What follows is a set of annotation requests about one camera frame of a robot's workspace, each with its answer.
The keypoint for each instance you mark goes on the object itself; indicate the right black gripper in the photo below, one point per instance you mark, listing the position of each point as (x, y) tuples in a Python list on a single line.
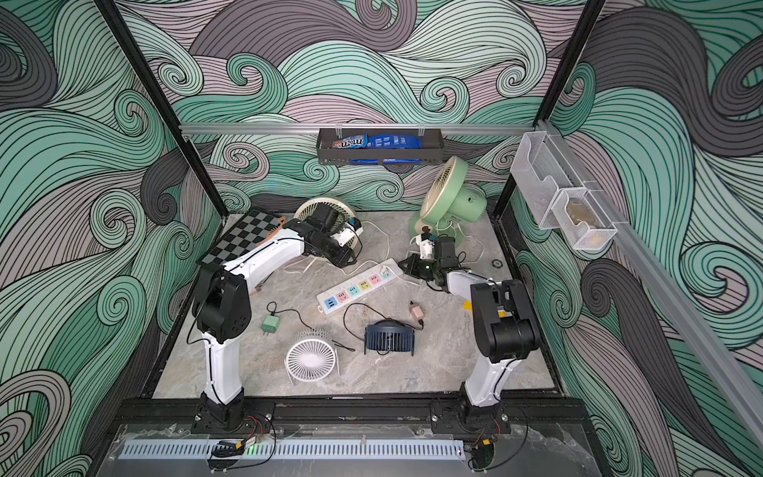
[(414, 265)]

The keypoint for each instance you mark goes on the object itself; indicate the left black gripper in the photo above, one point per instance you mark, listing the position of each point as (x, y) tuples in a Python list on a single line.
[(344, 259)]

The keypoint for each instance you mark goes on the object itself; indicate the white power strip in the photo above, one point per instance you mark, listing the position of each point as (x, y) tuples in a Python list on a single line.
[(357, 286)]

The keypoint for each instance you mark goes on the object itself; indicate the pink usb charger plug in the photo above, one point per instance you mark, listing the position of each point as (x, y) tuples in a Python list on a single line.
[(415, 311)]

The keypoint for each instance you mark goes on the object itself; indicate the green usb charger plug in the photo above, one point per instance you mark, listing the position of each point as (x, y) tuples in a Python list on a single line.
[(270, 324)]

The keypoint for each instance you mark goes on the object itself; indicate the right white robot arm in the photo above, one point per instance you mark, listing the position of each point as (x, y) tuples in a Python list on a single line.
[(504, 323)]

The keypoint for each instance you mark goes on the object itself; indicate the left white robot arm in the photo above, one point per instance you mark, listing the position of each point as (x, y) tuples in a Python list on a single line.
[(223, 313)]

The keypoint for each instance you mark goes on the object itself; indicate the cream round desk fan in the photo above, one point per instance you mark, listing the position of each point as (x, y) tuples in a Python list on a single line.
[(342, 212)]

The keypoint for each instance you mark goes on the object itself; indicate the green standing desk fan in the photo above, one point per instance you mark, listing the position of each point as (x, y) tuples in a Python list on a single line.
[(449, 203)]

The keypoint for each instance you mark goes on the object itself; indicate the dark blue small fan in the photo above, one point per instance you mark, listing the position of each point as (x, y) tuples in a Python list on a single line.
[(389, 336)]

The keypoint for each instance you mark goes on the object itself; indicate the white small cage fan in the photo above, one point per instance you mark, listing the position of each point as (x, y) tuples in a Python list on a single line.
[(312, 358)]

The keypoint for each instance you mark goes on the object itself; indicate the black white chessboard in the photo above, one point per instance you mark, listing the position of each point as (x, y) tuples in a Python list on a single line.
[(242, 237)]

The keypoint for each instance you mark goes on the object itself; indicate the blue candy bag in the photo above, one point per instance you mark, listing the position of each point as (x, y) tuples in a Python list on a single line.
[(383, 141)]

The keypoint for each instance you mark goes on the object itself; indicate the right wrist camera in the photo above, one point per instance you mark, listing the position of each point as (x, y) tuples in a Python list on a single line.
[(425, 242)]

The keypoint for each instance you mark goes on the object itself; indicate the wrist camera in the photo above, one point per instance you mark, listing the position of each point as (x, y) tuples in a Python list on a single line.
[(349, 233), (425, 242)]

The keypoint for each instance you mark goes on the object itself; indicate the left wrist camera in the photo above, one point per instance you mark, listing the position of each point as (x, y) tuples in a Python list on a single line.
[(349, 233)]

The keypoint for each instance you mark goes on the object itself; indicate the black wall shelf basket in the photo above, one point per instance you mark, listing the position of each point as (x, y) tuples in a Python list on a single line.
[(432, 151)]

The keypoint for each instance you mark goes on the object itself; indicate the clear plastic wall bin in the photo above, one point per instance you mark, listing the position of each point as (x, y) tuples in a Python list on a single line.
[(541, 171)]

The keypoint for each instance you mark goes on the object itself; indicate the small clear wall bin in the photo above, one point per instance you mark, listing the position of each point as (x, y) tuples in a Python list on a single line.
[(583, 226)]

